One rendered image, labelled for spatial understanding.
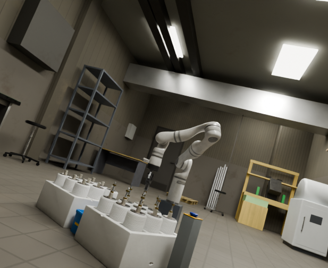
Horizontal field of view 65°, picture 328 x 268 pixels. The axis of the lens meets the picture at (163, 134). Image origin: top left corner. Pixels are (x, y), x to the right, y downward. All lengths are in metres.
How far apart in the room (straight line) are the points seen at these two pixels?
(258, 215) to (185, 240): 5.65
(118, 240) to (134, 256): 0.10
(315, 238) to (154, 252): 4.16
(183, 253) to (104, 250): 0.36
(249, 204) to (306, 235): 1.99
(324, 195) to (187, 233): 4.31
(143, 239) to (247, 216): 5.70
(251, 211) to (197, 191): 2.63
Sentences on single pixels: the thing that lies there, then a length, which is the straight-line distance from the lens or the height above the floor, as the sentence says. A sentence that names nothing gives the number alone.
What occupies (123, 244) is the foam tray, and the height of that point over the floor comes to 0.12.
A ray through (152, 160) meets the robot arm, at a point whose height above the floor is 0.52.
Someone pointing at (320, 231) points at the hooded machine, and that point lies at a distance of 5.28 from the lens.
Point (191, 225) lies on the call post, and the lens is 1.27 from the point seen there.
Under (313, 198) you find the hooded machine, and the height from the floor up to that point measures 0.93.
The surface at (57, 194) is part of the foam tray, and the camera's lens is 1.78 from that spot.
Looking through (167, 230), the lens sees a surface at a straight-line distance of 1.42.
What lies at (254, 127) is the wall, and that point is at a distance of 9.30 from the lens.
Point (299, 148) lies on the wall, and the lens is 8.59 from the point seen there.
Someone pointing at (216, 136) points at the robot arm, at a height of 0.75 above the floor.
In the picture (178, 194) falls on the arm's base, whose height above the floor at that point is 0.37.
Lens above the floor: 0.44
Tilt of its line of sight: 9 degrees up
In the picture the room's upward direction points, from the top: 19 degrees clockwise
